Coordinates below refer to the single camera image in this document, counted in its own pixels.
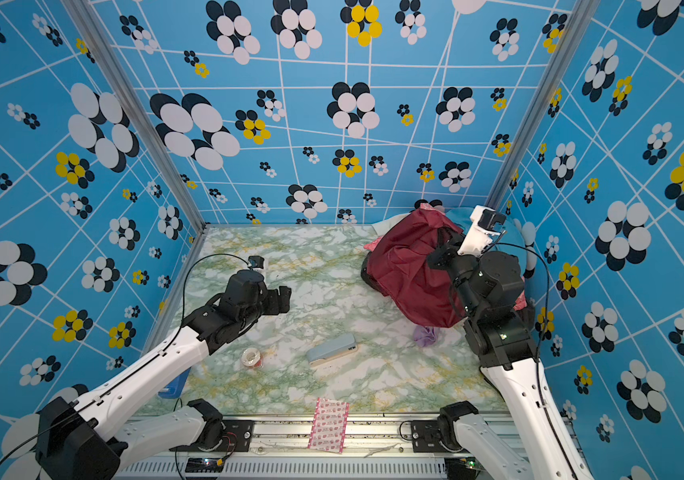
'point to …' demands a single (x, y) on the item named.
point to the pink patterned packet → (329, 425)
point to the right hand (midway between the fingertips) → (442, 225)
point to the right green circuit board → (461, 468)
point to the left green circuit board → (203, 465)
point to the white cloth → (382, 227)
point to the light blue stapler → (332, 346)
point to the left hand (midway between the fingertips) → (281, 289)
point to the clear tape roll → (250, 356)
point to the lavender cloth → (424, 336)
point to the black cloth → (368, 279)
